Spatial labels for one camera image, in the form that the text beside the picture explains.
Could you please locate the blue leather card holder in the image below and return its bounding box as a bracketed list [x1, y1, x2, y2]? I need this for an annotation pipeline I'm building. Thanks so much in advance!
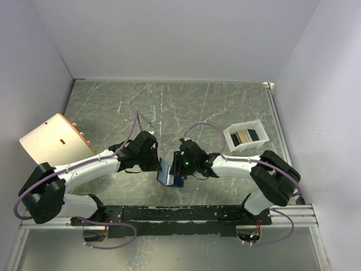
[156, 158, 187, 187]

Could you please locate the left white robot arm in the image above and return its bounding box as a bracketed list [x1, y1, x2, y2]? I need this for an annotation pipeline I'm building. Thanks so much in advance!
[19, 131, 161, 225]

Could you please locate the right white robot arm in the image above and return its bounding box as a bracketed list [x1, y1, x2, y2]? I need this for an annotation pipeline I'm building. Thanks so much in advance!
[169, 139, 301, 225]

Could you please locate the stack of credit cards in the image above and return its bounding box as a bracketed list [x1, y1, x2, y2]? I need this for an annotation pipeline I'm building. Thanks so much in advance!
[230, 129, 259, 147]

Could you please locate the white plastic bin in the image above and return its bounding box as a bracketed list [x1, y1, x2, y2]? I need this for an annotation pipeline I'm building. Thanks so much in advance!
[223, 120, 269, 152]

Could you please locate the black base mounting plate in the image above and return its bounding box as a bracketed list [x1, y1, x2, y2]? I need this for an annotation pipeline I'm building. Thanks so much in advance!
[70, 204, 273, 239]

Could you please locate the beige cylindrical lamp shade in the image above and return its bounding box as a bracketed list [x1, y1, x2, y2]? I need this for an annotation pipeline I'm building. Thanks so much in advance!
[19, 113, 96, 167]

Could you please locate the aluminium frame rail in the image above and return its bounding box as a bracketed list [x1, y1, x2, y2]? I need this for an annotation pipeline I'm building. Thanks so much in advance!
[6, 205, 331, 270]

